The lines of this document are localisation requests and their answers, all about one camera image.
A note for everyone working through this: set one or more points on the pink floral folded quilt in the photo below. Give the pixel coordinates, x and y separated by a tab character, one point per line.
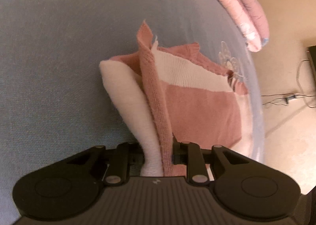
251	20

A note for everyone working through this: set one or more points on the pink and white knit sweater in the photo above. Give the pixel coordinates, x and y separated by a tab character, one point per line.
176	93

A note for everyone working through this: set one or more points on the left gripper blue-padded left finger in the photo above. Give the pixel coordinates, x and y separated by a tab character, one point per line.
110	166

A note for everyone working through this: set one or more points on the black box on floor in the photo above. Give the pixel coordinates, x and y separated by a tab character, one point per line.
311	52

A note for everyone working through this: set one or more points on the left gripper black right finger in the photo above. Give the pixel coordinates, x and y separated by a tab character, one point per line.
202	164

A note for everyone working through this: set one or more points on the blue floral bed sheet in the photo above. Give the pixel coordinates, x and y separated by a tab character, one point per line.
53	103

